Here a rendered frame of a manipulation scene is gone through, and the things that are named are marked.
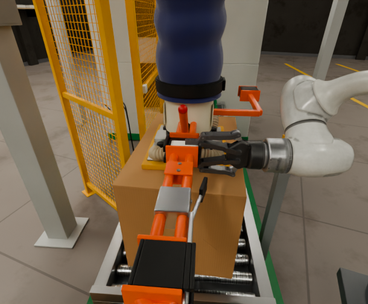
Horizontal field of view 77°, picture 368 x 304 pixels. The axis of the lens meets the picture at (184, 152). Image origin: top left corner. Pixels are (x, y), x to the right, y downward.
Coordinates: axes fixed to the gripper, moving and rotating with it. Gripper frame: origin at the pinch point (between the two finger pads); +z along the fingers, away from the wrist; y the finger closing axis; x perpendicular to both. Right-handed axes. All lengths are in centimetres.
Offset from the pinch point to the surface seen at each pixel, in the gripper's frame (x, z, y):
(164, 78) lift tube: 18.6, 7.3, -14.6
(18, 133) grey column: 61, 100, 29
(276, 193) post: 50, -48, 54
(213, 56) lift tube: 19.5, -7.0, -20.8
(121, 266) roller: 8, 28, 66
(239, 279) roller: 7, -24, 66
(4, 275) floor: 31, 123, 121
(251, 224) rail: 33, -33, 61
